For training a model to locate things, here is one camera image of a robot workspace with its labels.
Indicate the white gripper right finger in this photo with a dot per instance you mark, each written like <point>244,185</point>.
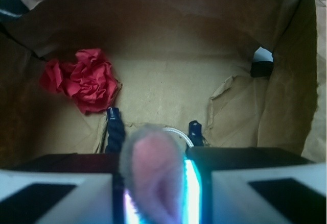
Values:
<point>254,185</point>

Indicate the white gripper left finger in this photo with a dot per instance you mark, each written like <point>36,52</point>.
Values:
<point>63,188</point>

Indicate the gray plush bunny toy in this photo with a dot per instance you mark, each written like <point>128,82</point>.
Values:
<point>154,174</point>

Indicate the crumpled red paper ball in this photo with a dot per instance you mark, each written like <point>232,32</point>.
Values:
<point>90,83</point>

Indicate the brown paper bag tray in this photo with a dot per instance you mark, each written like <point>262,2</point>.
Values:
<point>252,72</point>

